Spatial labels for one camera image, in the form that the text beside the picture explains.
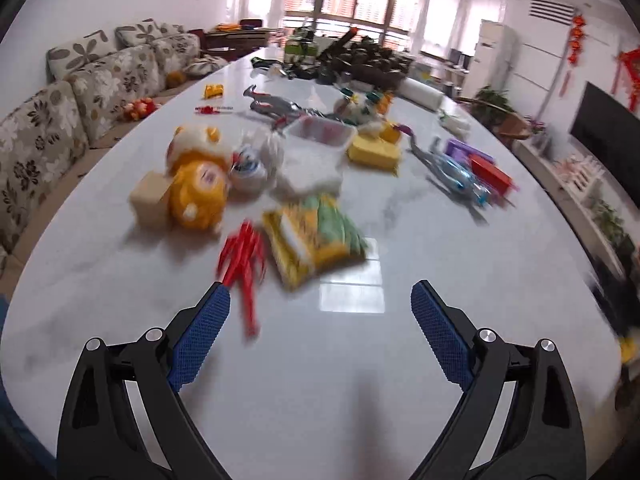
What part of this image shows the white paper roll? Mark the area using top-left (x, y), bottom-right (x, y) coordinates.
top-left (400, 77), bottom-right (446, 111)

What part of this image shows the dark tea set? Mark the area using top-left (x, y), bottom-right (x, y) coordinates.
top-left (317, 35), bottom-right (416, 88)

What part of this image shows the green box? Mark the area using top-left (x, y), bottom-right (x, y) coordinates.
top-left (284, 35), bottom-right (321, 63)

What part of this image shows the white tall appliance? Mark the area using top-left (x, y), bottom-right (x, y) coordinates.
top-left (472, 19), bottom-right (518, 91)

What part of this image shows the red hanging decoration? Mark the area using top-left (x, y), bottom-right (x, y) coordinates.
top-left (612, 46), bottom-right (640, 113)
top-left (567, 14), bottom-right (588, 68)

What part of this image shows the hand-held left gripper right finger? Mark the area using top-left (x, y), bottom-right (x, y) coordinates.
top-left (410, 280), bottom-right (587, 480)

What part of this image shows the yellow green snack packet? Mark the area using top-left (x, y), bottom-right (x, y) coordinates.
top-left (262, 194), bottom-right (368, 291)

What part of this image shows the red plastic claw toy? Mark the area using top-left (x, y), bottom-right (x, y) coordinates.
top-left (217, 220), bottom-right (268, 338)

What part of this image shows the yellow sponge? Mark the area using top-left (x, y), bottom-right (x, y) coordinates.
top-left (347, 135), bottom-right (403, 173)

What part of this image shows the yellow plush toy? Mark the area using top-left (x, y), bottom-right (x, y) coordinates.
top-left (167, 125), bottom-right (236, 233)

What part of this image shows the floral fabric sofa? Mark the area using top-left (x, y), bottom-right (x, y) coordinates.
top-left (0, 19), bottom-right (201, 261)

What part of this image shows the red box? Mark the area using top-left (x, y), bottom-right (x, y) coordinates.
top-left (469, 154), bottom-right (516, 193)

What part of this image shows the clear plastic container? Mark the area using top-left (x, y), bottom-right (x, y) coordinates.
top-left (285, 115), bottom-right (358, 151)

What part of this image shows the dark wooden side table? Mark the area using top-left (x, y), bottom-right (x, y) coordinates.
top-left (202, 25), bottom-right (281, 58)

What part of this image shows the white plastic bag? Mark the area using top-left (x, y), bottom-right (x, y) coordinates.
top-left (230, 127), bottom-right (286, 193)

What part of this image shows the green potted plant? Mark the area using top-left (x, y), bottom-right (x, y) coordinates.
top-left (472, 87), bottom-right (516, 126)
top-left (592, 200), bottom-right (636, 261)

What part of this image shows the small cardboard box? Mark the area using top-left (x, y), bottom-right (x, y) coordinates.
top-left (129, 171), bottom-right (173, 228)

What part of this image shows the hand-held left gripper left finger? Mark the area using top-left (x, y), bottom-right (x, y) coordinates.
top-left (57, 280), bottom-right (233, 480)

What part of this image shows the purple box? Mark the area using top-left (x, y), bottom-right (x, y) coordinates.
top-left (444, 138), bottom-right (496, 161)

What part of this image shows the orange plush toy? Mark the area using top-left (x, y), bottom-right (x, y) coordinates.
top-left (122, 97), bottom-right (162, 121)

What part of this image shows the white standing air conditioner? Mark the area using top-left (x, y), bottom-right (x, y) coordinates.
top-left (505, 0), bottom-right (576, 126)

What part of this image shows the floral cushion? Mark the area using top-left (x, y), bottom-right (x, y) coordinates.
top-left (182, 55), bottom-right (228, 78)

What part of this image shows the white green plush toy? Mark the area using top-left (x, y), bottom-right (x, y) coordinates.
top-left (334, 91), bottom-right (396, 126)

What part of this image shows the white television stand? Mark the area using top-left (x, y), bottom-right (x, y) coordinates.
top-left (515, 135), bottom-right (640, 281)

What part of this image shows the black television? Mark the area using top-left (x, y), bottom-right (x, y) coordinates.
top-left (570, 81), bottom-right (640, 163)

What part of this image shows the white tissue pack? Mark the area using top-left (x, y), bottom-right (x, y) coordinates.
top-left (275, 147), bottom-right (346, 196)

